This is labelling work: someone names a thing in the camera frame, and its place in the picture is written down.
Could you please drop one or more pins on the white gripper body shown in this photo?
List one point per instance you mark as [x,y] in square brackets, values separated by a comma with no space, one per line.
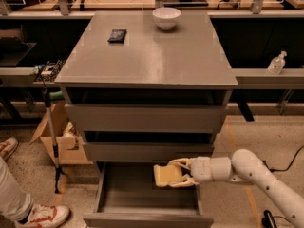
[200,169]

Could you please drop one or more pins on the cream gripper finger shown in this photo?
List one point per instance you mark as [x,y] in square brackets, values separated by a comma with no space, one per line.
[184,181]
[181,162]

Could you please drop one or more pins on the yellow sponge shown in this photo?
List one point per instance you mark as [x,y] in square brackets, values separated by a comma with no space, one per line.
[166,175]

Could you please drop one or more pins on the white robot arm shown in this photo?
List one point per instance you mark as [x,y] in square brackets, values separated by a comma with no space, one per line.
[244,167]

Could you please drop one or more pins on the grey open bottom drawer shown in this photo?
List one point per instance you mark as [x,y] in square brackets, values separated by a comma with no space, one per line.
[127,197]

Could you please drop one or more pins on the grey middle drawer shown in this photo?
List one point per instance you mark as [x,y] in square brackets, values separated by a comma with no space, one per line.
[144,152]

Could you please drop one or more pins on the grey drawer cabinet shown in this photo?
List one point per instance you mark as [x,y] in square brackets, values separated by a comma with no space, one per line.
[185,66]

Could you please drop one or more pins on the grey top drawer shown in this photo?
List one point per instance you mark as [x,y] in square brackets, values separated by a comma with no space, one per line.
[123,118]

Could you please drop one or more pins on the black device on floor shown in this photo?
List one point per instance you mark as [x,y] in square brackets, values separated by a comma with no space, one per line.
[268,220]

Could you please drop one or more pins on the cardboard box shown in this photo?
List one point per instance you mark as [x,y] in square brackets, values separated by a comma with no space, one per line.
[70,147]

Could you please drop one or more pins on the clear sanitizer bottle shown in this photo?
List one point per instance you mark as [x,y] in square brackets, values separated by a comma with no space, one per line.
[277,63]

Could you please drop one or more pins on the dark blue packet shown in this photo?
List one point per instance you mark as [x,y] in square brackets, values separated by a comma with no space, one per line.
[117,36]

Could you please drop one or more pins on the white bowl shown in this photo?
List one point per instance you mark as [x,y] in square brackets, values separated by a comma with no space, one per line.
[165,18]

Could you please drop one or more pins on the white red right sneaker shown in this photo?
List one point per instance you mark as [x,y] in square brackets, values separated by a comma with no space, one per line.
[43,216]

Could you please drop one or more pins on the white red sneaker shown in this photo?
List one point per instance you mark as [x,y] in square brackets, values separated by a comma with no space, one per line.
[7,147]
[43,216]

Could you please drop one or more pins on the grey grabber pole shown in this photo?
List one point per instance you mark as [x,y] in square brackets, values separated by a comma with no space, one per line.
[55,148]

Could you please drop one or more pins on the patterned tray on shelf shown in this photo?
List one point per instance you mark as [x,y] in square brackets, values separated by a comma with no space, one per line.
[48,72]

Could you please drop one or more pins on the beige trouser leg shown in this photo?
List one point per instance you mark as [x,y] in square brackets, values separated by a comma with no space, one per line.
[15,203]

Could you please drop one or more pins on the white red left sneaker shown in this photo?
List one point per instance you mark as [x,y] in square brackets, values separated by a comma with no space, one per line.
[7,147]

